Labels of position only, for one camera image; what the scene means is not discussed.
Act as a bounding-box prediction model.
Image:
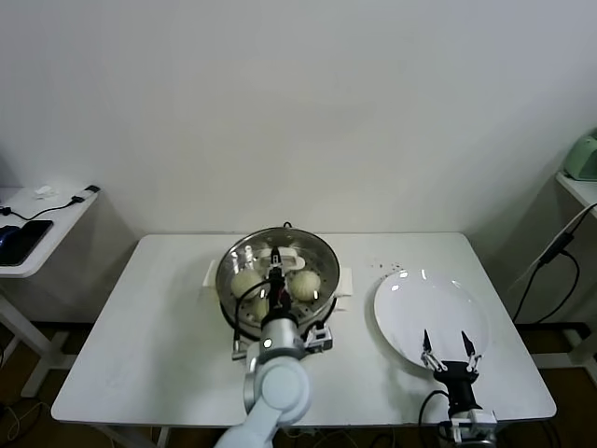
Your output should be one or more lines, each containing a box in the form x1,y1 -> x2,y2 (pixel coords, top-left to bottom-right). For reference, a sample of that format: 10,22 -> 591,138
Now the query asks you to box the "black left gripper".
265,245 -> 298,323

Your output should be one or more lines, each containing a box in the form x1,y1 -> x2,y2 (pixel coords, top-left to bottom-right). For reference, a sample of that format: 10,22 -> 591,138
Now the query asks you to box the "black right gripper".
419,329 -> 484,411

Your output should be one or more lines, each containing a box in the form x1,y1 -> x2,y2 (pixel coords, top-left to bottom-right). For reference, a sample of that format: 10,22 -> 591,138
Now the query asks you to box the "round glass pot lid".
217,227 -> 340,330

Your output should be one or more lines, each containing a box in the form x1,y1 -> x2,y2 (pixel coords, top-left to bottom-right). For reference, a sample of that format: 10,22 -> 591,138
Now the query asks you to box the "white steamed baozi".
230,271 -> 265,301
249,298 -> 271,323
290,272 -> 322,302

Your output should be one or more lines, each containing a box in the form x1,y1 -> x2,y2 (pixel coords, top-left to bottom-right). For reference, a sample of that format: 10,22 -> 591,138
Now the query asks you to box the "stainless steel steamer basket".
216,227 -> 340,342

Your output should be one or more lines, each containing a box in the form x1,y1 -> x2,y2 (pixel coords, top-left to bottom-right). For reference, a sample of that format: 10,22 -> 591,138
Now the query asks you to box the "steel steamer pot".
202,259 -> 355,360

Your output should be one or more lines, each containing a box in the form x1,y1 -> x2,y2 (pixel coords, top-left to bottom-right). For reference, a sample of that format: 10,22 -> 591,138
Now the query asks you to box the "large white plate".
372,269 -> 491,373

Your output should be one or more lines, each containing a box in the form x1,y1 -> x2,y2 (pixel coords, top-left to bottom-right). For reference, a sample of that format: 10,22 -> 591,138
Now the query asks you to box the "white flat strip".
507,203 -> 597,291

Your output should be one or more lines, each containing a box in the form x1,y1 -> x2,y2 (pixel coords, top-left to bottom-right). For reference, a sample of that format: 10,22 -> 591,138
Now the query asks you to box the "white shelf table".
554,171 -> 597,220

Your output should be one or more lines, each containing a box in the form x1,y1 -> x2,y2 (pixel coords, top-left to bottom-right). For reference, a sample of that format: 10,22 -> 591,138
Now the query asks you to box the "white side table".
0,186 -> 102,399

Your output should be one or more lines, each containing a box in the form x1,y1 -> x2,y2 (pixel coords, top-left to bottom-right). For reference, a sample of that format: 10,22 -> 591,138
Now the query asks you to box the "pale green appliance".
562,130 -> 597,183

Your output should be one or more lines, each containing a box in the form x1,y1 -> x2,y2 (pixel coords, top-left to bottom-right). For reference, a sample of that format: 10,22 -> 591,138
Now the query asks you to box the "small blue device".
0,225 -> 22,256

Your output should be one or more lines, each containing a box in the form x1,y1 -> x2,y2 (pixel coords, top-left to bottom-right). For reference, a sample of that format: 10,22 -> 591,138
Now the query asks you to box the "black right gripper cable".
418,390 -> 451,428

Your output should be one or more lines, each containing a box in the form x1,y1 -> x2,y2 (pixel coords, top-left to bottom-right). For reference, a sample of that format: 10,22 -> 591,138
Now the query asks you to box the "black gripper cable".
232,279 -> 271,344
418,390 -> 451,428

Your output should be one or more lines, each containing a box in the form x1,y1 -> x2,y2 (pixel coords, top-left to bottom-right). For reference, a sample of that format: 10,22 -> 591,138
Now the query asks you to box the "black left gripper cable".
232,279 -> 271,344

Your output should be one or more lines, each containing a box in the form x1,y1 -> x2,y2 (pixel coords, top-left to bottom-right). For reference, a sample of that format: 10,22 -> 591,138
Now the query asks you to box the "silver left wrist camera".
302,321 -> 335,352

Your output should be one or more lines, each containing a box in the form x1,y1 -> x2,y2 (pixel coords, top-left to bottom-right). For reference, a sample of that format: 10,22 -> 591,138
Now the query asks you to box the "yellowish floor cable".
0,400 -> 46,444

